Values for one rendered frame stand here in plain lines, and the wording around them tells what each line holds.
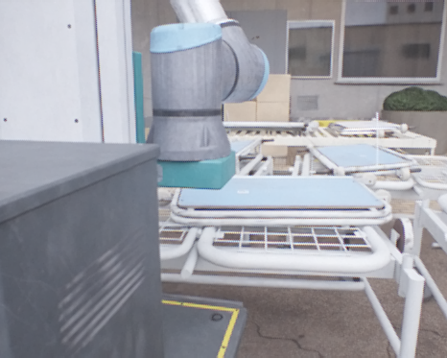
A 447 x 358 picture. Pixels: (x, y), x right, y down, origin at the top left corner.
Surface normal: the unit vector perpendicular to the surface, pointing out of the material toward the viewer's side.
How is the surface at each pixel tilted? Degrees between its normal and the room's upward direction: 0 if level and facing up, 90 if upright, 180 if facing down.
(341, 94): 90
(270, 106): 90
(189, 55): 90
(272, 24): 90
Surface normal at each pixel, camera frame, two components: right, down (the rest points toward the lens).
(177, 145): -0.10, -0.13
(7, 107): -0.22, 0.22
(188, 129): 0.12, -0.13
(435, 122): 0.01, 0.40
